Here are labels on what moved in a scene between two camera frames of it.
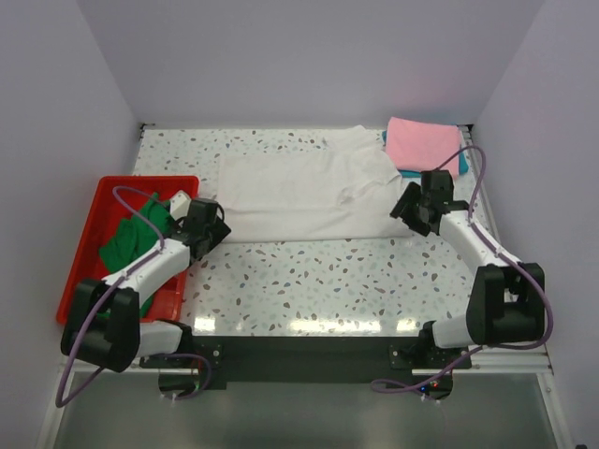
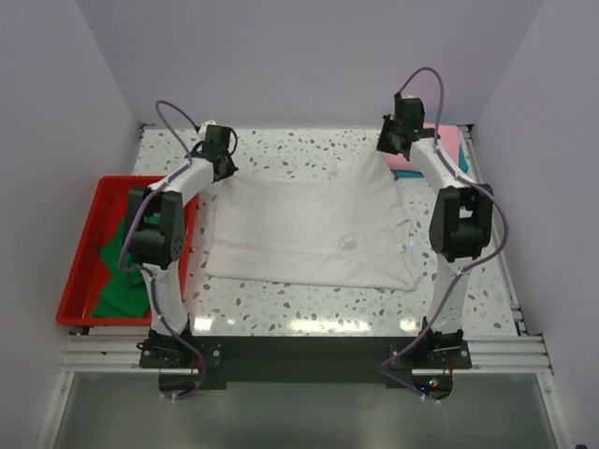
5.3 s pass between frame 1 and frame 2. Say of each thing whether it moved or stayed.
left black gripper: moved
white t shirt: moved
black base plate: stayed
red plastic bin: stayed
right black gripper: moved
